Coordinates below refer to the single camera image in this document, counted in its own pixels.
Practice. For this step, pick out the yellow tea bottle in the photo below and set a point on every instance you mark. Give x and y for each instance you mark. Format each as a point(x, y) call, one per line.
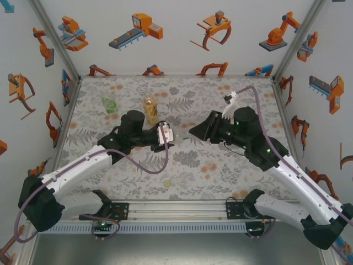
point(151, 109)

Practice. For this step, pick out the aluminium side rail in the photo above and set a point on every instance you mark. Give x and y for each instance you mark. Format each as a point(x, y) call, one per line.
point(70, 110)
point(284, 116)

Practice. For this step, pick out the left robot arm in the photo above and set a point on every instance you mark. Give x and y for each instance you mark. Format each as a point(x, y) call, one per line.
point(74, 168)

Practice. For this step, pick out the small controller board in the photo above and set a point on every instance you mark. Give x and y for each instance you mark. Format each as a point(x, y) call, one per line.
point(254, 229)
point(100, 225)

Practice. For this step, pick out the green plastic bottle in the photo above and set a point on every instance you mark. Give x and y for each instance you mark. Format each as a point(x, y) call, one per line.
point(110, 104)

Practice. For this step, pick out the translucent bottle cap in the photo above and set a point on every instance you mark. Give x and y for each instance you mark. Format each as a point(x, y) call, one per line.
point(211, 166)

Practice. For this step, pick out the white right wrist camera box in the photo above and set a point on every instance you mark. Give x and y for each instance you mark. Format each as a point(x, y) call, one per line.
point(231, 103)

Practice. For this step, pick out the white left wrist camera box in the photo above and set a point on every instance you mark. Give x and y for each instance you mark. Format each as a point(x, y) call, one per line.
point(165, 135)

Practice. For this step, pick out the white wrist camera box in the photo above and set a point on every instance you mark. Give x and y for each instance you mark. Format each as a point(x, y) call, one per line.
point(231, 103)
point(165, 135)

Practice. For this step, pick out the aluminium mounting rail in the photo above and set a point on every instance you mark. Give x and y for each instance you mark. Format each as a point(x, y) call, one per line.
point(176, 211)

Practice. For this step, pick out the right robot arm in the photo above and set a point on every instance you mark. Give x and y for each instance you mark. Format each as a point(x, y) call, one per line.
point(303, 182)

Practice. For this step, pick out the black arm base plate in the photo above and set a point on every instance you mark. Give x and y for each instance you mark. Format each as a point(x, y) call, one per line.
point(122, 211)
point(234, 211)

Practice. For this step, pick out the floral tablecloth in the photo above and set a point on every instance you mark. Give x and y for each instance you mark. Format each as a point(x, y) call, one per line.
point(193, 182)

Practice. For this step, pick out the aluminium frame post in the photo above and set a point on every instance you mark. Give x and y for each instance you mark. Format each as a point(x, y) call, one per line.
point(55, 38)
point(299, 38)

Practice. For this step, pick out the yellow bottle cap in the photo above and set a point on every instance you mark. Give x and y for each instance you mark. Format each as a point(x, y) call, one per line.
point(167, 183)

